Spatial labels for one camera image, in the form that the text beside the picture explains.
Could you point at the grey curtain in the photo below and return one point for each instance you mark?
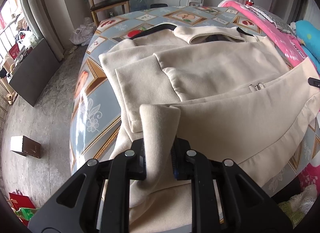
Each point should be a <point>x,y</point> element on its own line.
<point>42,10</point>

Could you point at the white plastic bag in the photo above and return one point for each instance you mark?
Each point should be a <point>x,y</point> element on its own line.
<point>23,38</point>

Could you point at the white water dispenser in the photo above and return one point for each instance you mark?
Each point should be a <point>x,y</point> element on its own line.
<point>195,1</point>

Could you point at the empty water jug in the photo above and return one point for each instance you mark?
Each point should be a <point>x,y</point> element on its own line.
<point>138,1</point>

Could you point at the red gift box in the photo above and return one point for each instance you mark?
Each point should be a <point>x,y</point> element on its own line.
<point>13,51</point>

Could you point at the beige zip jacket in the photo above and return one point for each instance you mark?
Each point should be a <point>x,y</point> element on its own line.
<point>212,77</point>

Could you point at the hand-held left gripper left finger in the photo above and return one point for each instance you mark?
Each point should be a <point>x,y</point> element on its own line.
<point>140,165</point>

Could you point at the blue pillow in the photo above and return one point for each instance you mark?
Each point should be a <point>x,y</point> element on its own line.
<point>307,32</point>

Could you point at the clear plastic bag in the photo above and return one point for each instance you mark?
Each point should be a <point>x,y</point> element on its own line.
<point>81,32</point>

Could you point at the silver cushion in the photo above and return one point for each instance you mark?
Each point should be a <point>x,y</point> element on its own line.
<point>275,19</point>

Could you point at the brown cardboard box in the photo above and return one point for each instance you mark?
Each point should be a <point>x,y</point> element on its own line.
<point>26,146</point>

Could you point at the pink floral blanket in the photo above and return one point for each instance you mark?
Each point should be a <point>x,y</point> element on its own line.
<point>275,37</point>

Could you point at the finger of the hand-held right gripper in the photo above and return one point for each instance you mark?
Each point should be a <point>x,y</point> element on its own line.
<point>314,81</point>

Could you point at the metal window railing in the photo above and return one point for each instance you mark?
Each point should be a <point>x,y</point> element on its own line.
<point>3,77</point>

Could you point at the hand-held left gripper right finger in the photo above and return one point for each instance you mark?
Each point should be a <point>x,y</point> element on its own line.
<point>178,168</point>

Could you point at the dark cabinet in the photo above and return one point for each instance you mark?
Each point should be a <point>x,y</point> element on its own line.
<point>32,72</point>

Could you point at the printed tablecloth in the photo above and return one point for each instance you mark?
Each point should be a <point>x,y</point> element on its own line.
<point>100,113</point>

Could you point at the black stool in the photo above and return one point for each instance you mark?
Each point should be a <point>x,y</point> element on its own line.
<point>158,5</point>

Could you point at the wooden chair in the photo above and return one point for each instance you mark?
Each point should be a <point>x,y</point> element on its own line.
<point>110,4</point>

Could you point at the red bottle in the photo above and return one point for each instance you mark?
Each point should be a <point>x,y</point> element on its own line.
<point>249,2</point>

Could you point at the green packet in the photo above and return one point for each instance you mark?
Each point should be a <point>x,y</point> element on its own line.
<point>26,213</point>

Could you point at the white green fleece garment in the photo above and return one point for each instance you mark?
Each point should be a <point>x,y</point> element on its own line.
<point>300,200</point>

